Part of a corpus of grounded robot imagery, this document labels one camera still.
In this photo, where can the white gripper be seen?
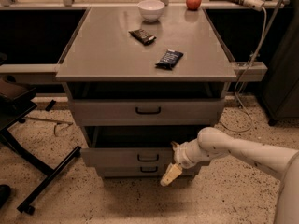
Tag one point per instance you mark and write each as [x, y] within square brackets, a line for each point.
[179, 157]

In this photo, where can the grey drawer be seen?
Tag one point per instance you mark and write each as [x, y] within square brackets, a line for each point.
[134, 146]
[146, 112]
[130, 172]

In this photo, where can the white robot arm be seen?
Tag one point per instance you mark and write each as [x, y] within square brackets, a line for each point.
[280, 162]

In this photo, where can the grey bottom drawer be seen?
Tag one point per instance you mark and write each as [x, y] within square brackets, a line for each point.
[130, 172]

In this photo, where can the grey top drawer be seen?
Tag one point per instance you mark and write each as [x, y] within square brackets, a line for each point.
[146, 112]

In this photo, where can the grey drawer cabinet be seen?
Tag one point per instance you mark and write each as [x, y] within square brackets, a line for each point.
[105, 62]

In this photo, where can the dark blue snack bar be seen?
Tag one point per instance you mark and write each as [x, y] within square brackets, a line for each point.
[170, 59]

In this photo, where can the dark brown snack bar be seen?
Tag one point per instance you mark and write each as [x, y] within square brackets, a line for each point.
[143, 36]

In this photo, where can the dark grey cabinet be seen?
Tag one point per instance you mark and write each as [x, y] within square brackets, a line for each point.
[280, 86]

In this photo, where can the white ceramic bowl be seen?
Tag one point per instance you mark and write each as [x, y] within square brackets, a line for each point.
[151, 10]

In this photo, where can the red apple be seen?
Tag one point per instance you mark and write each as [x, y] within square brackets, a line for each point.
[193, 4]

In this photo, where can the black office chair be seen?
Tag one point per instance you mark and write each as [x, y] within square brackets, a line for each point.
[16, 103]

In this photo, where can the black shoe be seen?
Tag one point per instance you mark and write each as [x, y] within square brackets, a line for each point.
[5, 191]

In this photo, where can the grey metal rail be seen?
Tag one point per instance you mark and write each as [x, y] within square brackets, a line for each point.
[39, 74]

